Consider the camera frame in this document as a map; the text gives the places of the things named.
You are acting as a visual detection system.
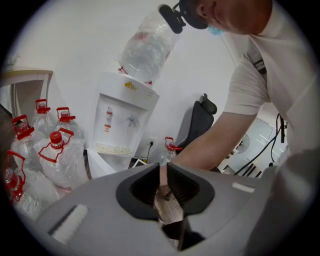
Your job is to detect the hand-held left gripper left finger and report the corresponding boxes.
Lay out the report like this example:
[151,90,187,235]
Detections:
[115,162,161,222]

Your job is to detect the blue face mask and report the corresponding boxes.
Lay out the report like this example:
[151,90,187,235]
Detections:
[206,24,225,37]

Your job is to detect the black mesh office chair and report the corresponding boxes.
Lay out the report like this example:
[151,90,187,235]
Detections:
[174,93,218,151]

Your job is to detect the black head-mounted camera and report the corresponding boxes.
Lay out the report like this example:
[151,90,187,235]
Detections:
[158,0,209,35]

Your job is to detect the white water dispenser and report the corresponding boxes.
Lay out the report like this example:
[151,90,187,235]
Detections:
[86,71,161,180]

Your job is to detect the person's right forearm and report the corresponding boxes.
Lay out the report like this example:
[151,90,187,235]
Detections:
[159,111,254,186]

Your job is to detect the wooden table white legs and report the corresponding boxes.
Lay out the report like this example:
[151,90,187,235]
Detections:
[0,66,54,119]

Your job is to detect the black power cord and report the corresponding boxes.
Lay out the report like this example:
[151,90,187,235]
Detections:
[145,142,154,164]

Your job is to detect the person's head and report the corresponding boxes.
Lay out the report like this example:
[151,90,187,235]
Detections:
[179,0,274,36]

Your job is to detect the person's white shirt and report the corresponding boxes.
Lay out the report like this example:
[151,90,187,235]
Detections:
[223,2,316,165]

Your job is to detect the black hanging cable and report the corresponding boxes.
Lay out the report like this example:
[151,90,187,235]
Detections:
[234,113,289,176]

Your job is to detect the frosted glass door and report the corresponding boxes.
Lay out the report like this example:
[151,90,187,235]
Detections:
[222,117,289,179]

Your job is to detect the clear bottle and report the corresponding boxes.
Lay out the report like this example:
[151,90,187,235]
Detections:
[117,9,181,85]

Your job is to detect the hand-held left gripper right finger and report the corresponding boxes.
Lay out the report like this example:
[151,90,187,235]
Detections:
[166,162,216,217]

